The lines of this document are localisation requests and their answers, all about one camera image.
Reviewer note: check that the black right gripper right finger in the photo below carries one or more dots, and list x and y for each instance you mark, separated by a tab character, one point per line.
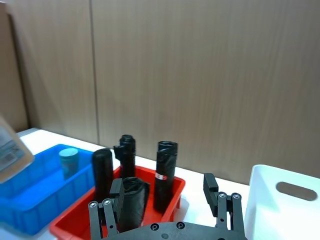
211	195

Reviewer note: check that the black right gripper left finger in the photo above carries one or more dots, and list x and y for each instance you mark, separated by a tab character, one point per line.
117	197

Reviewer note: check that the black bag roll with loose end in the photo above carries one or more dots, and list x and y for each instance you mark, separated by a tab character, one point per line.
127	160

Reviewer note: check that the black bag roll red label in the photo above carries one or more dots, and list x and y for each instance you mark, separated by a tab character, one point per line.
165	187

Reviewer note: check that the red plastic bin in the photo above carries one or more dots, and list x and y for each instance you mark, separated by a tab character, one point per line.
75	220

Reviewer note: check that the teal bag roll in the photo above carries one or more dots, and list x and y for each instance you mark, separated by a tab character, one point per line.
69	162

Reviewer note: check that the blue plastic bin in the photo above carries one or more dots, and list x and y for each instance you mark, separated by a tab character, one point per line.
37	200

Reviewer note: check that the brown cardboard packet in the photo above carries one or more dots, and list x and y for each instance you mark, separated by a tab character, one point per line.
12	155

